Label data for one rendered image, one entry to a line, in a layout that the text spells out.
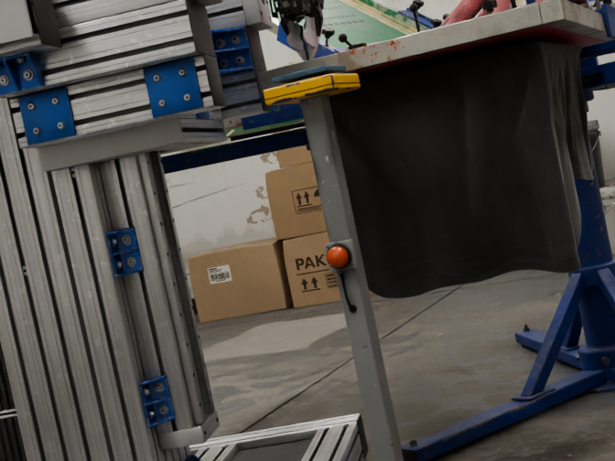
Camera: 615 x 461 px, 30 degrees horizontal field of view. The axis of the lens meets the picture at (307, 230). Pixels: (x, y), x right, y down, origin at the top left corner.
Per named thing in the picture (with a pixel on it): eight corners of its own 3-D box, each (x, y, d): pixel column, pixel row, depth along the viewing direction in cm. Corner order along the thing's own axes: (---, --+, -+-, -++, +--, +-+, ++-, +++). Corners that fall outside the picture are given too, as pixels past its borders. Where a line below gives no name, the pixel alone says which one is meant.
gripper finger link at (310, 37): (300, 61, 234) (291, 16, 234) (311, 62, 240) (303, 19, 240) (314, 58, 233) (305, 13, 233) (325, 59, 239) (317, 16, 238)
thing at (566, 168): (585, 266, 211) (540, 39, 209) (565, 270, 213) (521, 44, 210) (618, 233, 253) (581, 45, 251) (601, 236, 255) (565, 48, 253)
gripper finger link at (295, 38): (286, 65, 236) (277, 20, 235) (297, 66, 241) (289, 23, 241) (300, 61, 234) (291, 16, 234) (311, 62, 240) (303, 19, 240)
